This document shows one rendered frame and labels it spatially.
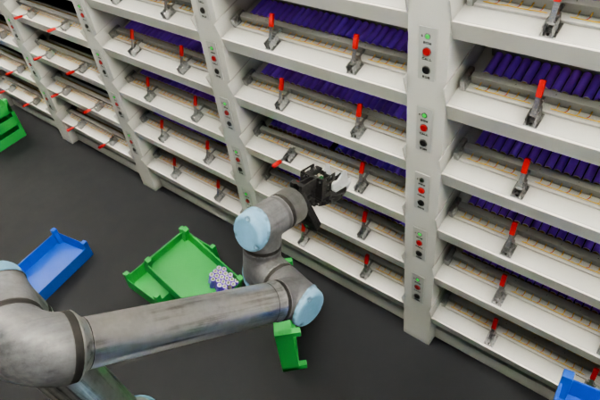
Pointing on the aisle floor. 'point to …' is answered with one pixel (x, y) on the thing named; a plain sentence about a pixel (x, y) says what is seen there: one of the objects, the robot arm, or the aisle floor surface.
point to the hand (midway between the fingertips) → (342, 179)
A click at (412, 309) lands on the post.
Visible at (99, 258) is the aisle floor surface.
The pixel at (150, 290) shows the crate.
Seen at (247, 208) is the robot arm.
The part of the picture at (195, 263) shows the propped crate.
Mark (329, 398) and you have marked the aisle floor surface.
